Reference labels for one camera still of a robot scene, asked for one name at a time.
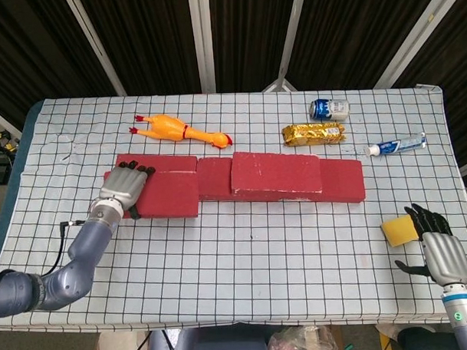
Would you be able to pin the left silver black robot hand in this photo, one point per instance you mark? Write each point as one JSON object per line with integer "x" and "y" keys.
{"x": 122, "y": 184}

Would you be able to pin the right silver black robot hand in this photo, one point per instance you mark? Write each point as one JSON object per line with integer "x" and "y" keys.
{"x": 447, "y": 259}

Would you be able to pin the red foam brick white scuffs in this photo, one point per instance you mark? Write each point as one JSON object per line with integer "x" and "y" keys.
{"x": 275, "y": 171}

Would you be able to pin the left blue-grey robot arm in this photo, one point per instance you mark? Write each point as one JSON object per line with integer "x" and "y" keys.
{"x": 83, "y": 253}

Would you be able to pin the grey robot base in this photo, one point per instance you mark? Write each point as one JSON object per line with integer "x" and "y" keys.
{"x": 216, "y": 346}

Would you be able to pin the yellow sponge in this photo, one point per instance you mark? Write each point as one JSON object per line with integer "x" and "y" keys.
{"x": 398, "y": 230}

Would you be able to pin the yellow rubber chicken toy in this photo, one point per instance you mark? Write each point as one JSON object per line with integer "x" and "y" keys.
{"x": 166, "y": 127}

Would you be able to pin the blue white toothpaste tube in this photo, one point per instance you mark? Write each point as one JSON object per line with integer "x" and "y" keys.
{"x": 397, "y": 145}

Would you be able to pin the white black checked tablecloth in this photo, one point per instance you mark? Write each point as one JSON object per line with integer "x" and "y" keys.
{"x": 221, "y": 267}

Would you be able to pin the clear plastic bag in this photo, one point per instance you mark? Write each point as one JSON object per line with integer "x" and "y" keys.
{"x": 300, "y": 343}

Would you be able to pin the gold biscuit packet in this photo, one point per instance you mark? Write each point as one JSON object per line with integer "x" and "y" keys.
{"x": 312, "y": 134}

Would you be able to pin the blue white drink can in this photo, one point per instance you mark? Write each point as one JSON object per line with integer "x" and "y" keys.
{"x": 331, "y": 109}

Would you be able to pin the white partition frame post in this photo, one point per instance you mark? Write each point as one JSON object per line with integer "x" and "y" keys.
{"x": 290, "y": 42}
{"x": 202, "y": 41}
{"x": 98, "y": 49}
{"x": 413, "y": 38}

